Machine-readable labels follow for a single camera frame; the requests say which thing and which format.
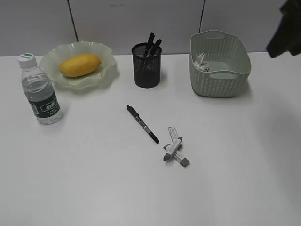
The grey white eraser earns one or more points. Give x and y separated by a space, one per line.
182 160
171 149
173 133

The waste paper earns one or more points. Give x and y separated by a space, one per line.
201 64

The clear water bottle green label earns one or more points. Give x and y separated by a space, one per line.
39 90

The black marker pen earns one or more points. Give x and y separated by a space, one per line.
155 47
136 116
149 44

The black mesh pen holder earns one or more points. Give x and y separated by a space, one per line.
147 69

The pale green wavy glass plate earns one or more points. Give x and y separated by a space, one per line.
104 75

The pale green woven plastic basket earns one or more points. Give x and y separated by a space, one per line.
228 60

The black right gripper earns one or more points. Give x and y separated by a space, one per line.
288 34

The yellow mango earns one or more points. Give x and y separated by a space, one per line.
80 65

